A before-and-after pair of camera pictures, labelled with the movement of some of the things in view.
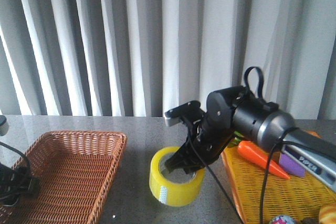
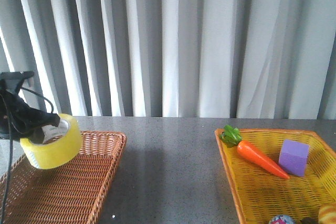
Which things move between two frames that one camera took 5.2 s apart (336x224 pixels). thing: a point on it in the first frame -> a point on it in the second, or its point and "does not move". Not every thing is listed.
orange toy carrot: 260,158 does not move
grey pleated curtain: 136,44 does not move
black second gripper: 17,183 -> 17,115
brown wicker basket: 74,169 does not move
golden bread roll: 327,214 does not move
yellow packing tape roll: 170,193 -> 61,144
